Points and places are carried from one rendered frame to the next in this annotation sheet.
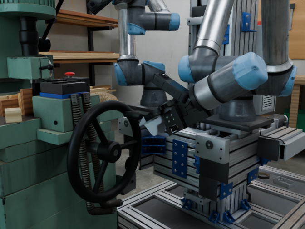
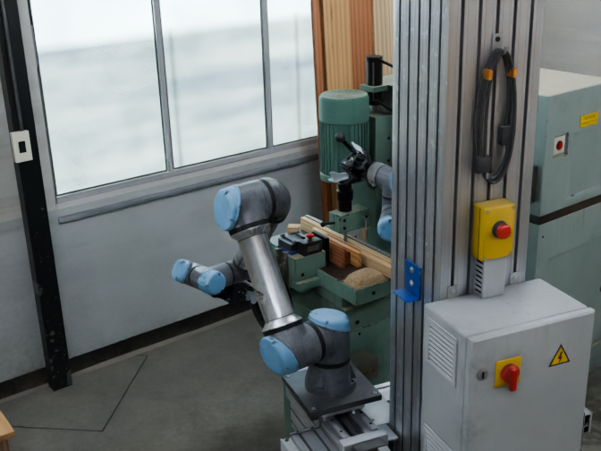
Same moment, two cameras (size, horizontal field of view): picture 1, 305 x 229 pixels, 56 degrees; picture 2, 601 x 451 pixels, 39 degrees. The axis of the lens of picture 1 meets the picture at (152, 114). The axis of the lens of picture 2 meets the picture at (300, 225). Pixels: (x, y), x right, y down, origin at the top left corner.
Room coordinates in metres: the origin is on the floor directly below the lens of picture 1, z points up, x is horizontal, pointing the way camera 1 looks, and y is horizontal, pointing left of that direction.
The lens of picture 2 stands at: (1.92, -2.34, 2.13)
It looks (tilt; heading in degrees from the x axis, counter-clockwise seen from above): 21 degrees down; 112
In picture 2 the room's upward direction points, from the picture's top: 2 degrees counter-clockwise
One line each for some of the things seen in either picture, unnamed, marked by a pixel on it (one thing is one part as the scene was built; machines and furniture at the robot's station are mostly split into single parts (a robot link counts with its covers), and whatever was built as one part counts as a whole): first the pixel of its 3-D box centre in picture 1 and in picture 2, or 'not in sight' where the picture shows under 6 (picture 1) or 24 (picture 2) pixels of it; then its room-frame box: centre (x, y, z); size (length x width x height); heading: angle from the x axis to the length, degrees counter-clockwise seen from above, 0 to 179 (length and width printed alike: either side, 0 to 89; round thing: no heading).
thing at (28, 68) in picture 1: (28, 70); (350, 220); (0.98, 0.42, 1.03); 0.14 x 0.07 x 0.09; 56
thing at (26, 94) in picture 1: (50, 98); (327, 249); (0.92, 0.33, 0.94); 0.20 x 0.01 x 0.08; 146
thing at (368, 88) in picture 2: not in sight; (375, 80); (1.04, 0.52, 1.54); 0.08 x 0.08 x 0.17; 56
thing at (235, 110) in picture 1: (237, 106); (330, 369); (1.18, -0.36, 0.87); 0.15 x 0.15 x 0.10
